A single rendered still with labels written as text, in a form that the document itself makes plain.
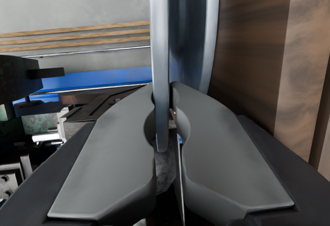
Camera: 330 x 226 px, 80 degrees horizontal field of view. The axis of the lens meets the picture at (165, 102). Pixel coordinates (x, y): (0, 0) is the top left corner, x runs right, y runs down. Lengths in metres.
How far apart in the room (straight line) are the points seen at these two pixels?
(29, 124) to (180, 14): 1.04
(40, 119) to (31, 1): 1.34
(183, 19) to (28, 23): 2.08
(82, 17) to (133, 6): 0.47
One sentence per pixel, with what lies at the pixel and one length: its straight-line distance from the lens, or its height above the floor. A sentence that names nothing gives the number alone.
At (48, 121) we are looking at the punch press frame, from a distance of 1.13.
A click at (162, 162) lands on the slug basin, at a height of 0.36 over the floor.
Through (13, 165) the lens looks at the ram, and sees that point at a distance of 0.96.
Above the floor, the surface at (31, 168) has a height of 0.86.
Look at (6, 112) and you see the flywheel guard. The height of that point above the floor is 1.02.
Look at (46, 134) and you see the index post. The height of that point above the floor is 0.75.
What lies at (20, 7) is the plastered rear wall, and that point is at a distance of 2.28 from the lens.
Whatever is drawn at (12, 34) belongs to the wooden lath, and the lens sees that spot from 2.20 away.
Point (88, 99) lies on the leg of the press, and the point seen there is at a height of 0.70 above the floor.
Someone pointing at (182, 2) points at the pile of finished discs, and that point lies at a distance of 0.21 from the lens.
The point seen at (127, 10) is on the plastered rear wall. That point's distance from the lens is 2.03.
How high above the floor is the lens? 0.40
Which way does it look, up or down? 5 degrees down
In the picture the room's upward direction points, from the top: 96 degrees counter-clockwise
